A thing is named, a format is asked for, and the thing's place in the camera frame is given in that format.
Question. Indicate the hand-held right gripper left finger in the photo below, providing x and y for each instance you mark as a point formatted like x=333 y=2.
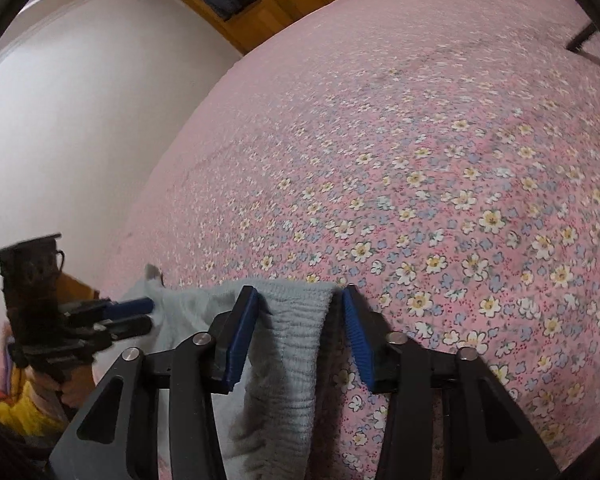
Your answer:
x=240 y=340

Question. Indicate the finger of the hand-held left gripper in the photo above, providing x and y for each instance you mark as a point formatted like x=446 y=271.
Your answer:
x=130 y=326
x=132 y=306

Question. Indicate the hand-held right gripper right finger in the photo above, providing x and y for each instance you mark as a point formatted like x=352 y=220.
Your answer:
x=360 y=345

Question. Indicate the grey-green pants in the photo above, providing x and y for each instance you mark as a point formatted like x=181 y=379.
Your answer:
x=290 y=340

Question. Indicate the person's left hand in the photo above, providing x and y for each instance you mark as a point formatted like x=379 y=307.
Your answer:
x=77 y=385

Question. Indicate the wooden nightstand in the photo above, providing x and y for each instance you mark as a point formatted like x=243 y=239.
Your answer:
x=77 y=290

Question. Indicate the yellow cloth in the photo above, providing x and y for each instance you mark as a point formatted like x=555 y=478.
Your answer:
x=25 y=410

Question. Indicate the wooden wardrobe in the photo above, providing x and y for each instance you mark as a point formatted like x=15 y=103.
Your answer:
x=260 y=30

